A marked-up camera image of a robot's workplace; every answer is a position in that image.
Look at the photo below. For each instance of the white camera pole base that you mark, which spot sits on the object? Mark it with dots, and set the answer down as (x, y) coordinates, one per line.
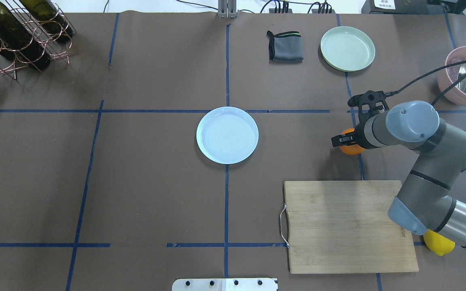
(225, 284)

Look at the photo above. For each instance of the orange fruit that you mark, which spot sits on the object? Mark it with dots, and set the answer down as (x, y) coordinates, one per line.
(352, 150)

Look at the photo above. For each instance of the light blue plate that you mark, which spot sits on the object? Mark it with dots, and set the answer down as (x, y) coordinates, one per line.
(227, 135)

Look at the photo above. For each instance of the yellow lemon far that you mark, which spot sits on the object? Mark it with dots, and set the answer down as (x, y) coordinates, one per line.
(437, 243)

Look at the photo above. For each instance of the copper wire bottle rack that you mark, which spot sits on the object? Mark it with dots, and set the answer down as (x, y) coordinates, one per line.
(33, 34)

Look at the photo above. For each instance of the grey folded cloth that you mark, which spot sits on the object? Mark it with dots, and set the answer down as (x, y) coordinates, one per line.
(285, 47)

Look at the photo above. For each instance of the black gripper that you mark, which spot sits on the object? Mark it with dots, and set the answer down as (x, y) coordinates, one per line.
(359, 136)

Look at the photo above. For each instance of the dark wine bottle middle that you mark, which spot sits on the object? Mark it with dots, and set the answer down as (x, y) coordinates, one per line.
(50, 19)

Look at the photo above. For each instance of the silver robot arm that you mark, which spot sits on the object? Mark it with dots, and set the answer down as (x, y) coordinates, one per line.
(423, 202)

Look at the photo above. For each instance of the black computer box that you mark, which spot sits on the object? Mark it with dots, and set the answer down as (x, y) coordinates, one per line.
(406, 7)

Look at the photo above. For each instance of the pink bowl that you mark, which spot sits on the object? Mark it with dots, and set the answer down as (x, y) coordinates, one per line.
(448, 76)

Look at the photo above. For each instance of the light green plate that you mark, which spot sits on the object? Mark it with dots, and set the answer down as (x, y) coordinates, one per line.
(347, 49)

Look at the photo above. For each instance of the bamboo cutting board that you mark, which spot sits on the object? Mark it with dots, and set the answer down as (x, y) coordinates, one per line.
(337, 227)

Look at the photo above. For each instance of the dark wine bottle front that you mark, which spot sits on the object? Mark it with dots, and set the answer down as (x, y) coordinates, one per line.
(18, 39)

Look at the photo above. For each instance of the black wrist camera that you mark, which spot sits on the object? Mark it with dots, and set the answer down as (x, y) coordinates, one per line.
(369, 104)

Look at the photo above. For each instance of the aluminium frame post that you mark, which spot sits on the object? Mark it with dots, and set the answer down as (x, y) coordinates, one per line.
(227, 9)

